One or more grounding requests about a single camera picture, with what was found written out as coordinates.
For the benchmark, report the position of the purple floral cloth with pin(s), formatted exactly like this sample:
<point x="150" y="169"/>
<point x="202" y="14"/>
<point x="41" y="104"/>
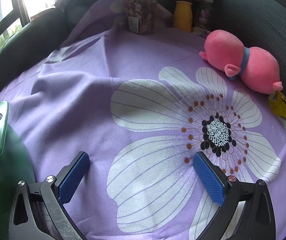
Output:
<point x="82" y="92"/>

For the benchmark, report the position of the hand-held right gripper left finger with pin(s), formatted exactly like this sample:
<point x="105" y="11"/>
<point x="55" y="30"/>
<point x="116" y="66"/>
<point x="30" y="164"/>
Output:
<point x="72" y="177"/>

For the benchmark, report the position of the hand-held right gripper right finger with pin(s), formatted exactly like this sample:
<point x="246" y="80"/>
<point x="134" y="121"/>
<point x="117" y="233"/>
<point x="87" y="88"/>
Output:
<point x="208" y="180"/>

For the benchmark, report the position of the dark grey recliner sofa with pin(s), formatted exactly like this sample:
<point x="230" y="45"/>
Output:
<point x="263" y="17"/>

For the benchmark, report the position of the yellow hang tag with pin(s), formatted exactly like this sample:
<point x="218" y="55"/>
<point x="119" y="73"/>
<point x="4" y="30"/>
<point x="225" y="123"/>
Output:
<point x="279" y="105"/>

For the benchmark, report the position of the clear packaged snack bag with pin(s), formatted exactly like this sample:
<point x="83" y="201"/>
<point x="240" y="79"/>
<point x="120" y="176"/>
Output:
<point x="140" y="15"/>

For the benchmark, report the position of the pink plush toy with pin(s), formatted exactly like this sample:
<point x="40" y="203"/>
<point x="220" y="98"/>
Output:
<point x="223" y="47"/>

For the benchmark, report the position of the dark jar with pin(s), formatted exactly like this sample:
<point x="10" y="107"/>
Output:
<point x="205" y="12"/>

